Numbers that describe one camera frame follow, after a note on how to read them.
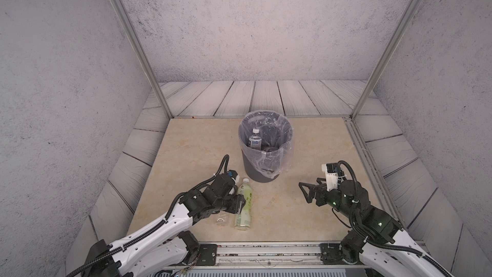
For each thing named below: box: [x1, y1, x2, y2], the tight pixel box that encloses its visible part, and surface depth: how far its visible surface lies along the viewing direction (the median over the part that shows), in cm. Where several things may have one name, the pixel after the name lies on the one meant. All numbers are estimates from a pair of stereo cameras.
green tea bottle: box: [234, 177, 254, 231], surface depth 80 cm
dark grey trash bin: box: [240, 139, 290, 183], surface depth 77 cm
